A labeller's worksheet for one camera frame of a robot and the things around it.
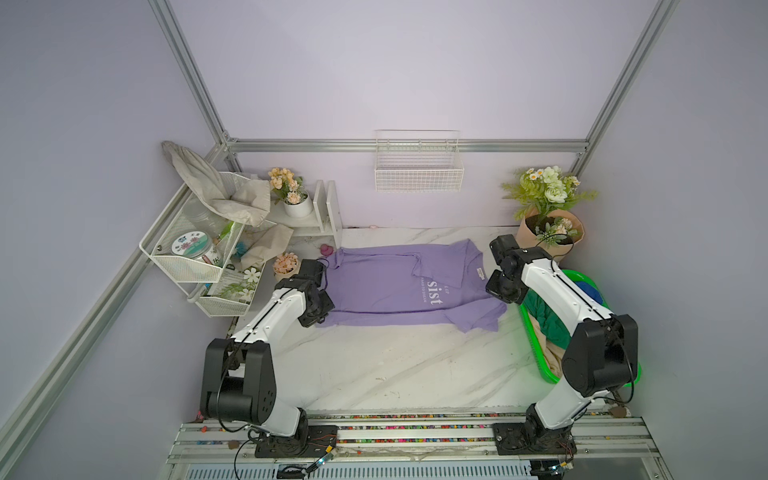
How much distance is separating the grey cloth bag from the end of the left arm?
177mm

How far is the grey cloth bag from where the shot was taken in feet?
2.31

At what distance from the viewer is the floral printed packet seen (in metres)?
0.83
